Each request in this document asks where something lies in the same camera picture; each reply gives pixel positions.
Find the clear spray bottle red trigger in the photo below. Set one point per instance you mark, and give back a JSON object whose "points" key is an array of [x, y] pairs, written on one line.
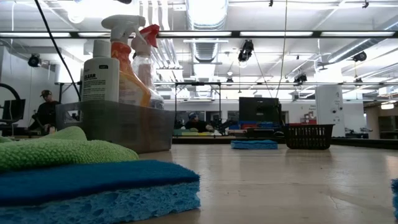
{"points": [[146, 68]]}

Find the person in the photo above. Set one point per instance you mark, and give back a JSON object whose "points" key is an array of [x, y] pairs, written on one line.
{"points": [[197, 126], [46, 113]]}

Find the clear grey plastic bin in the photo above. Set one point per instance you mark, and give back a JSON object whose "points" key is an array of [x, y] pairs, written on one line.
{"points": [[124, 127]]}

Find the orange spray bottle white trigger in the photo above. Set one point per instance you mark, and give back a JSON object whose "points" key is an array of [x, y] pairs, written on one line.
{"points": [[130, 87]]}

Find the white labelled plastic bottle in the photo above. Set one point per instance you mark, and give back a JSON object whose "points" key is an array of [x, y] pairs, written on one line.
{"points": [[101, 81]]}

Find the white background column unit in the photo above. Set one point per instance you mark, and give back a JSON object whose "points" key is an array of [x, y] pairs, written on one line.
{"points": [[329, 105]]}

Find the black background monitor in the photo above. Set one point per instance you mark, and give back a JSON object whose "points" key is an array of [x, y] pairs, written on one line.
{"points": [[14, 109]]}

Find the black overhead crossbar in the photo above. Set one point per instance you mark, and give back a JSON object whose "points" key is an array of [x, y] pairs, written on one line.
{"points": [[235, 34]]}

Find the black aluminium table frame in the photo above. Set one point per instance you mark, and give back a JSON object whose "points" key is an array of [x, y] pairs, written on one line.
{"points": [[202, 140]]}

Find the black background screen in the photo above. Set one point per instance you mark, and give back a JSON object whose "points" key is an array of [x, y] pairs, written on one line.
{"points": [[259, 109]]}

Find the black ceiling-mounted camera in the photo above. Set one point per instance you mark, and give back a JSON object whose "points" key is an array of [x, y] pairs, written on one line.
{"points": [[34, 60], [360, 56], [300, 78], [245, 51]]}

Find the black mesh plastic basket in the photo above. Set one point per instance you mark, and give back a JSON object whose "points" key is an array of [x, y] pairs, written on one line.
{"points": [[308, 137]]}

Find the blue kitchen sponge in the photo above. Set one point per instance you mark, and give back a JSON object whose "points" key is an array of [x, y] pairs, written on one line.
{"points": [[395, 199], [254, 144], [93, 193]]}

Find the green microfibre cloth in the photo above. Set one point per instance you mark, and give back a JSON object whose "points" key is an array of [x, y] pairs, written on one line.
{"points": [[62, 152]]}

